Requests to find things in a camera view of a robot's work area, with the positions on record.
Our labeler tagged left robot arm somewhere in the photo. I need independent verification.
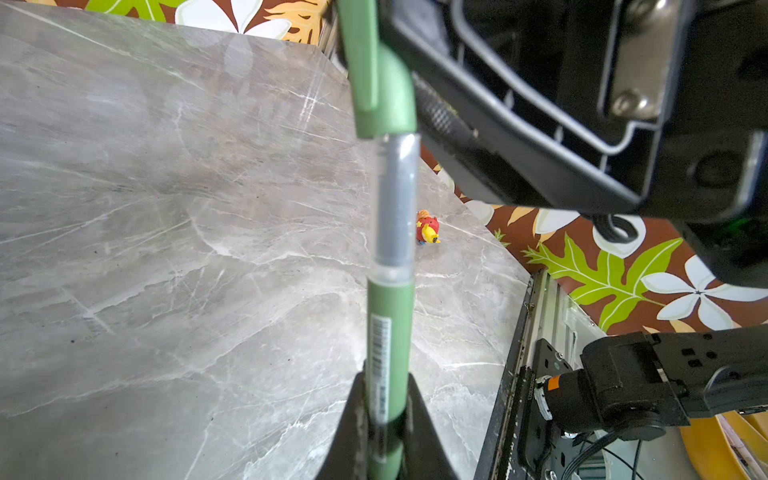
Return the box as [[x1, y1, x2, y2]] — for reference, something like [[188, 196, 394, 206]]
[[319, 326, 767, 479]]

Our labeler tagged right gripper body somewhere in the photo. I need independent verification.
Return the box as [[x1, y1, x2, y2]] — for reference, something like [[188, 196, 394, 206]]
[[639, 1, 767, 288]]

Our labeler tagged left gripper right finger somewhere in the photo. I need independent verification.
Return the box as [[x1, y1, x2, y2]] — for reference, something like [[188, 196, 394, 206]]
[[406, 374, 457, 480]]

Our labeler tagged small red yellow toy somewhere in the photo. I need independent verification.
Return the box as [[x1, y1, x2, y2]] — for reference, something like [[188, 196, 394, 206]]
[[416, 210, 441, 245]]

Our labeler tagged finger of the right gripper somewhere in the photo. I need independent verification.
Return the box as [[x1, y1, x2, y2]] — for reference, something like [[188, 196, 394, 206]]
[[378, 1, 652, 214]]

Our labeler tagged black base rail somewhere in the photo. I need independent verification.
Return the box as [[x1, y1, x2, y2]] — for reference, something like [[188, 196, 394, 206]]
[[474, 270, 604, 479]]

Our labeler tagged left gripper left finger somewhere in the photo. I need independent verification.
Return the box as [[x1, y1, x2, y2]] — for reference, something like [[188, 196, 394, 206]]
[[315, 372, 368, 480]]

